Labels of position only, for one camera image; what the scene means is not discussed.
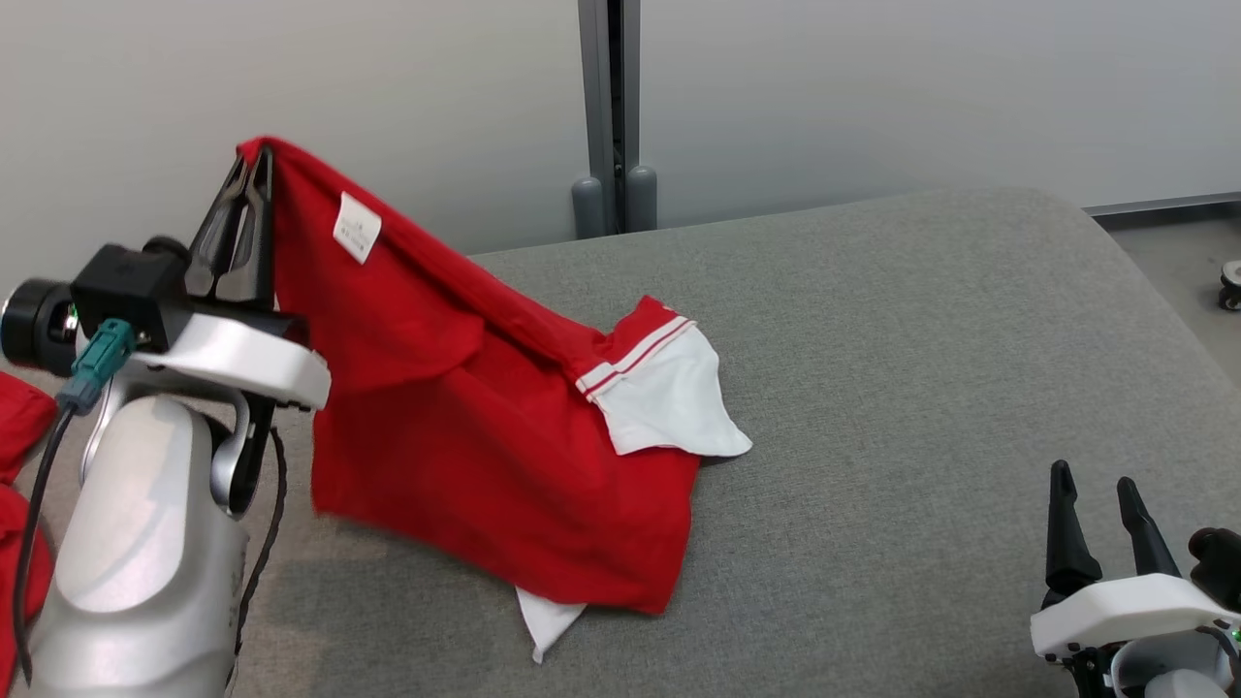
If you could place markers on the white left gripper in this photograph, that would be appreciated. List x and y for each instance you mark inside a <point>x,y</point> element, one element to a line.
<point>242,359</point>

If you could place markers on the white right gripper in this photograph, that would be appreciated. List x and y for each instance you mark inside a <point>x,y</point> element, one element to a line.
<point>1115,611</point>

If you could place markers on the red shirt navy lettering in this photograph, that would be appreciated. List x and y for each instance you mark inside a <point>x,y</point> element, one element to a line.
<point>24,417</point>

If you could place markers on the red shirt white striped sleeves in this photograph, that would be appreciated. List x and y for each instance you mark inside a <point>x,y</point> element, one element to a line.
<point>465,436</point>

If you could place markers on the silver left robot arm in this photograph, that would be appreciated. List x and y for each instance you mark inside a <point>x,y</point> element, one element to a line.
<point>145,543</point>

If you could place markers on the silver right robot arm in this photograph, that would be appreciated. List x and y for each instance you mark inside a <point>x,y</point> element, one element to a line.
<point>1173,681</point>

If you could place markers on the black white caster wheel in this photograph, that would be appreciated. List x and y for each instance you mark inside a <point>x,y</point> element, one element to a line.
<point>1231,286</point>

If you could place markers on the grey baseboard strip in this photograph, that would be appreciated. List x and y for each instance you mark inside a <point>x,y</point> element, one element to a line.
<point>1163,204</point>

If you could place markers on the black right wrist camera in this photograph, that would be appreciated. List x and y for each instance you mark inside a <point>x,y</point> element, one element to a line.
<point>1220,567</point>

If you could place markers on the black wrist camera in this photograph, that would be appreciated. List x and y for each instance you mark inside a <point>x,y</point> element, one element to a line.
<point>126,291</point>
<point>1220,567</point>

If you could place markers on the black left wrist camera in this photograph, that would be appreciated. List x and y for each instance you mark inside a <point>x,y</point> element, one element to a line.
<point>126,291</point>

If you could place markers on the grey rounded post foot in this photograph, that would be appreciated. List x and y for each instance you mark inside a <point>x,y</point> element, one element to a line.
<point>588,208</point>
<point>641,199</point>

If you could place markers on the grey aluminium partition post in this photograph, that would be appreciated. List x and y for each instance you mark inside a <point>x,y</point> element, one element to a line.
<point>601,87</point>

